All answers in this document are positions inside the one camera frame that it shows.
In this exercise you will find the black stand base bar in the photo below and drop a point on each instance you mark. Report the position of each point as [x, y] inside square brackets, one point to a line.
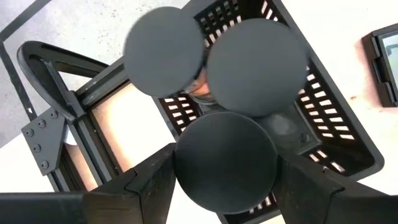
[18, 21]

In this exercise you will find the black plastic mirror frame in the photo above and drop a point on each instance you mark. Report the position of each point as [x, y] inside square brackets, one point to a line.
[377, 71]

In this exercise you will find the grey bolted corner plate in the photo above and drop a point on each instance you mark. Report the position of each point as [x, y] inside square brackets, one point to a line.
[43, 140]

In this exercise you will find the red sand hourglass black caps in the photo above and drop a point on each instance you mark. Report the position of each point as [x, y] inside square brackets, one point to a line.
[225, 162]

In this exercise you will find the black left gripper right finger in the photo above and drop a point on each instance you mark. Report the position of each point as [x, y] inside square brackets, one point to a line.
[311, 202]

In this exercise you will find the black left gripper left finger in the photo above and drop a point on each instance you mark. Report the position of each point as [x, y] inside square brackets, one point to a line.
[140, 199]

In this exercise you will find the black plastic basket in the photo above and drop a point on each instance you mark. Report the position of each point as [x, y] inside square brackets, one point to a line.
[326, 102]

